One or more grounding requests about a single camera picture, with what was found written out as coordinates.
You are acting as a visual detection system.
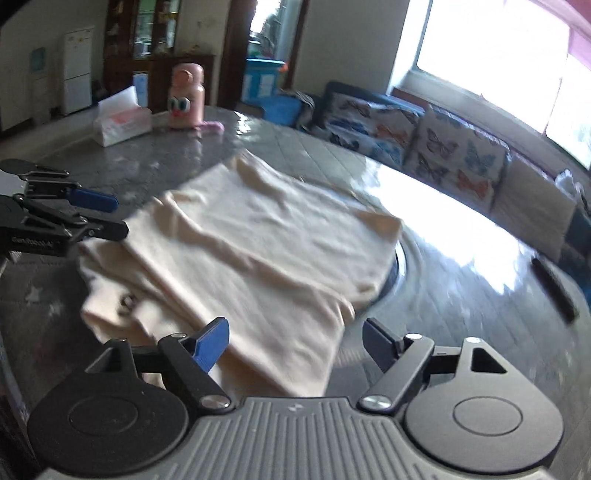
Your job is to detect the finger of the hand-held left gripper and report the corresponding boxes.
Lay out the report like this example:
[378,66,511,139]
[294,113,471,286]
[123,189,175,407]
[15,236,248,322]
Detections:
[23,178,119,213]
[13,194,129,242]

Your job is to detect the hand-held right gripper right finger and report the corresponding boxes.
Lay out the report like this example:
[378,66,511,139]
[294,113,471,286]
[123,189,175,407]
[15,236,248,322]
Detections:
[359,318,520,414]

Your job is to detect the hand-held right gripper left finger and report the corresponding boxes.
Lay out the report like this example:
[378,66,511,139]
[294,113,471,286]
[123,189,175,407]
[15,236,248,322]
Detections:
[85,318,234,412]

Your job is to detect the cream shirt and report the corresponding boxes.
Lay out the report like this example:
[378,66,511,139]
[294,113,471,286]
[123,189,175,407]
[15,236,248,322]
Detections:
[76,150,405,398]

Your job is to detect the glass turntable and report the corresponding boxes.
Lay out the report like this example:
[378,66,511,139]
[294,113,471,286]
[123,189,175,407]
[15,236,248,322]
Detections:
[323,222,416,370]

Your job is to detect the white tissue box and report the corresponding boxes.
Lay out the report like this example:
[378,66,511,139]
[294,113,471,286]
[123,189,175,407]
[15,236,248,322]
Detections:
[92,85,153,148]

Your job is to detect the white refrigerator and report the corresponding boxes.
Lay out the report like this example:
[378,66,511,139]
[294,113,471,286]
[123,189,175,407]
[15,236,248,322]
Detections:
[62,26,96,116]

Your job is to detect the pink cartoon water bottle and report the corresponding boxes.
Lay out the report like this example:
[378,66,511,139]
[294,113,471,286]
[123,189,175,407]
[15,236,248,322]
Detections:
[167,64,206,130]

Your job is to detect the dark wooden display cabinet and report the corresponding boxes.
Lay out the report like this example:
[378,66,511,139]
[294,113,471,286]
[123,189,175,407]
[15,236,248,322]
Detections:
[102,0,216,112]

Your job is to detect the black remote control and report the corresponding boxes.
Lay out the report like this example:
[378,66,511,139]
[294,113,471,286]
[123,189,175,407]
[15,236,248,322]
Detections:
[531,257,581,325]

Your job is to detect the butterfly print cushion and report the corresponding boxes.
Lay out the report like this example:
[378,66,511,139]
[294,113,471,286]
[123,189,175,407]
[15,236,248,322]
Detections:
[323,90,424,165]
[403,104,511,214]

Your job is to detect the plain white cushion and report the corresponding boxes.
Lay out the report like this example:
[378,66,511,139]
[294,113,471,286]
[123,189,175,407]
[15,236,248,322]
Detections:
[489,152,578,262]

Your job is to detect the blue plastic bin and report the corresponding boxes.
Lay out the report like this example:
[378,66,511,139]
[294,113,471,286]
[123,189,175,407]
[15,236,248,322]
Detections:
[242,57,285,105]

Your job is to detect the patterned cloth pile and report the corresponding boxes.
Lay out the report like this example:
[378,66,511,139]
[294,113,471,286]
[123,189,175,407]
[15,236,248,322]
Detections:
[281,90,318,131]

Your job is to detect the blue sofa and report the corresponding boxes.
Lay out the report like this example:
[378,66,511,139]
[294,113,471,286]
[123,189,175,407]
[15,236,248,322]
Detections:
[295,80,591,278]

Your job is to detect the white plush toy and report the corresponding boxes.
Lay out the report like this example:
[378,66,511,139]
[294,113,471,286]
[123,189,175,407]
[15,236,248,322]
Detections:
[553,169,585,200]

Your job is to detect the window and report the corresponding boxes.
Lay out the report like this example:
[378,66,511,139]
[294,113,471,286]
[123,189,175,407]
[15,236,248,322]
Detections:
[412,0,591,158]

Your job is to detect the dark wooden door frame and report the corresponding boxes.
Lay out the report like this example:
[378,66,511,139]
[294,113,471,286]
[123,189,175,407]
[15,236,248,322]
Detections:
[217,0,308,110]

